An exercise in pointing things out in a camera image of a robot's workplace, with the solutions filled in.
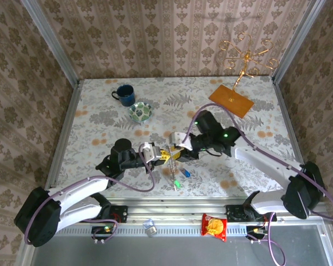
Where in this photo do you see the slotted grey cable duct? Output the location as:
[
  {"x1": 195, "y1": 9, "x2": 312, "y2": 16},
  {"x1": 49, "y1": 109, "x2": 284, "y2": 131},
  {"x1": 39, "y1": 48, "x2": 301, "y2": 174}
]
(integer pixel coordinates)
[{"x1": 37, "y1": 224, "x2": 249, "y2": 237}]

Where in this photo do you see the aluminium frame post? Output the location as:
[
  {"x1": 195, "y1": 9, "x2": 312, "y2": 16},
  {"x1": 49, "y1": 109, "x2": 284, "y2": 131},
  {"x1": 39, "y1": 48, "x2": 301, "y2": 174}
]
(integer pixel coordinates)
[
  {"x1": 21, "y1": 0, "x2": 81, "y2": 84},
  {"x1": 271, "y1": 0, "x2": 325, "y2": 83}
]

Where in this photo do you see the aluminium cross rail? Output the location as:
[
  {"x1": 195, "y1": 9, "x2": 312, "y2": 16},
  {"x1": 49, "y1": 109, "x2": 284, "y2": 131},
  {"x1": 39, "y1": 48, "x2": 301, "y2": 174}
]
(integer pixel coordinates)
[{"x1": 27, "y1": 198, "x2": 330, "y2": 225}]

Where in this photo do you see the aluminium side rail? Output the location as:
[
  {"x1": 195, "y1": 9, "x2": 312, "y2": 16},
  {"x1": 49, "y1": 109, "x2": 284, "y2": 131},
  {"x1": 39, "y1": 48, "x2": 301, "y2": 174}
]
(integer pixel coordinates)
[
  {"x1": 41, "y1": 79, "x2": 84, "y2": 203},
  {"x1": 271, "y1": 76, "x2": 317, "y2": 202}
]

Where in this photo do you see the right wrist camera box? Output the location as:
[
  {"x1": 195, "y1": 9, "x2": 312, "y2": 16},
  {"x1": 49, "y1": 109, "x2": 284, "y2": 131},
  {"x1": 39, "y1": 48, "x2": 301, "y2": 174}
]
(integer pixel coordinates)
[{"x1": 168, "y1": 132, "x2": 194, "y2": 152}]

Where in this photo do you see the red snack packet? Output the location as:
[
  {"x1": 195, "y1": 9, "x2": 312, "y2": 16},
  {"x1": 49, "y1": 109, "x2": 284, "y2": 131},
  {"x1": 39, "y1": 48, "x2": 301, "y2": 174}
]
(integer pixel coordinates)
[{"x1": 201, "y1": 213, "x2": 228, "y2": 243}]

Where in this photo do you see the grey metal panel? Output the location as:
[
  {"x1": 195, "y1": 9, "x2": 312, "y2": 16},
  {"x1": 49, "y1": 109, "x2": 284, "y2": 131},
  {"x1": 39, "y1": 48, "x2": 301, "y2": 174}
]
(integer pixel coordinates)
[{"x1": 16, "y1": 224, "x2": 333, "y2": 266}]

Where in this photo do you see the golden stand on wooden base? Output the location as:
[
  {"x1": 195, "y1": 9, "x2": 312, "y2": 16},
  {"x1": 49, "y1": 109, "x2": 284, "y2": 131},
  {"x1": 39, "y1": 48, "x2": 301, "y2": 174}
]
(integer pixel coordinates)
[{"x1": 209, "y1": 32, "x2": 280, "y2": 119}]

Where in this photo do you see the small clear blue packet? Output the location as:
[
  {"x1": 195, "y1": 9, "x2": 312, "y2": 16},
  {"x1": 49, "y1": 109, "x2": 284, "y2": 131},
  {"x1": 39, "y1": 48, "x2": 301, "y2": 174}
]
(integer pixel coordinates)
[{"x1": 142, "y1": 218, "x2": 158, "y2": 238}]

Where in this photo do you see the green leaf pattern bowl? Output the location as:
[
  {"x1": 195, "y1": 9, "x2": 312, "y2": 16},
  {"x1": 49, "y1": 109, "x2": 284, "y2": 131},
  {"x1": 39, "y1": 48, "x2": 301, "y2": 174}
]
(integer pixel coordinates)
[{"x1": 128, "y1": 101, "x2": 154, "y2": 122}]

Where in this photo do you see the dark blue mug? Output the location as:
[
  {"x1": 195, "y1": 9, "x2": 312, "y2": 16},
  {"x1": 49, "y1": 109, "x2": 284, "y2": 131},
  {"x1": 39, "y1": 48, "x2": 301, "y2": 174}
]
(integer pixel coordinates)
[{"x1": 112, "y1": 84, "x2": 136, "y2": 108}]

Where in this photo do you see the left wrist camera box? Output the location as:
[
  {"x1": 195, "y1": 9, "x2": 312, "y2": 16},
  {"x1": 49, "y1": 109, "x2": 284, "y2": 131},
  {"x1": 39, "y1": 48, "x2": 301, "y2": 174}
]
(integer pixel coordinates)
[{"x1": 142, "y1": 142, "x2": 162, "y2": 163}]

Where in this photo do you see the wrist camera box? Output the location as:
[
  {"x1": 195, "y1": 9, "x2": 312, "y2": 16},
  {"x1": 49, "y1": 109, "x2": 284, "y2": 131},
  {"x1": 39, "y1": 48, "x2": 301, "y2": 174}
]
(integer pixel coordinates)
[
  {"x1": 168, "y1": 132, "x2": 194, "y2": 152},
  {"x1": 142, "y1": 142, "x2": 162, "y2": 163}
]

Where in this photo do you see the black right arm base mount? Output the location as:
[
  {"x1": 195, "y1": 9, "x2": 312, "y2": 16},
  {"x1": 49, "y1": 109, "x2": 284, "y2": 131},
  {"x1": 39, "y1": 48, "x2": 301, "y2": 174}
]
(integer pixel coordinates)
[{"x1": 226, "y1": 204, "x2": 278, "y2": 223}]

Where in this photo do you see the small black connector board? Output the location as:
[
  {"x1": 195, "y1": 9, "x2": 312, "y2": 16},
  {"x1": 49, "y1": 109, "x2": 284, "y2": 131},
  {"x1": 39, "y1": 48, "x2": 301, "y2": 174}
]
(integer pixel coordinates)
[
  {"x1": 91, "y1": 226, "x2": 114, "y2": 244},
  {"x1": 246, "y1": 226, "x2": 270, "y2": 244}
]

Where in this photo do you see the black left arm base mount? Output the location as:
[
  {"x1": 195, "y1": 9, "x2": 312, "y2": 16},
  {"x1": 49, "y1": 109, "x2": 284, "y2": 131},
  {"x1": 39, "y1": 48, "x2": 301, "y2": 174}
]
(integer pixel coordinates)
[{"x1": 78, "y1": 204, "x2": 128, "y2": 224}]

